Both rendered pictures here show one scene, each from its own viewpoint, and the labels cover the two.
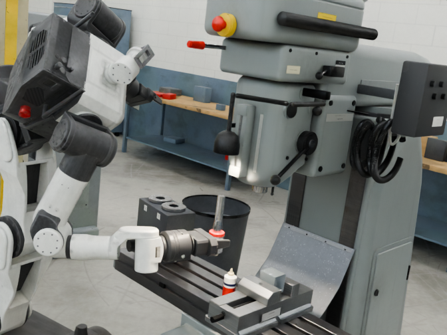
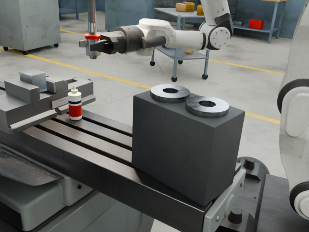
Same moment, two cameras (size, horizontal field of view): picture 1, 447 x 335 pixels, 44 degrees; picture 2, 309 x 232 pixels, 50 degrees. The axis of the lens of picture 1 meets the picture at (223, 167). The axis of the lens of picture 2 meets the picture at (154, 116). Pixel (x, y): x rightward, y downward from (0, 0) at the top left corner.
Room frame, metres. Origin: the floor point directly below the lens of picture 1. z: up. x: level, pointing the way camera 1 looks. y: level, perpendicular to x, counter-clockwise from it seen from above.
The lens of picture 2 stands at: (2.65, -0.01, 1.36)
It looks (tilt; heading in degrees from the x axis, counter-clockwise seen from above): 24 degrees down; 169
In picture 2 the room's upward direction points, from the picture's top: 3 degrees clockwise
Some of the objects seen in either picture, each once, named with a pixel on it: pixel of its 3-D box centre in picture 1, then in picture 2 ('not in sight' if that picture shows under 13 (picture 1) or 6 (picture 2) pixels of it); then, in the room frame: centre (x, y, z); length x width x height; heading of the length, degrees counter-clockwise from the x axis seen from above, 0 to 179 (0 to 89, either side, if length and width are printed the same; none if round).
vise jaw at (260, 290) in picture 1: (259, 290); (48, 82); (1.57, -0.15, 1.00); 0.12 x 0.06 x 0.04; 46
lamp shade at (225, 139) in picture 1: (227, 141); not in sight; (1.52, 0.00, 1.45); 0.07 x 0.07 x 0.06
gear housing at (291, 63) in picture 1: (286, 61); not in sight; (1.70, -0.15, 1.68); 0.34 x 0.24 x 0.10; 137
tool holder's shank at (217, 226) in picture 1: (219, 213); (92, 15); (1.59, 0.00, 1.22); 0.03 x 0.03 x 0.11
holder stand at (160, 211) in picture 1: (164, 226); (184, 137); (2.00, 0.19, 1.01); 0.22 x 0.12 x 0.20; 37
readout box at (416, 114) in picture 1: (426, 99); not in sight; (1.66, -0.57, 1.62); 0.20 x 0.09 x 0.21; 137
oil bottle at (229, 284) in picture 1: (229, 284); (74, 101); (1.66, -0.06, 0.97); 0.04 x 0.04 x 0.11
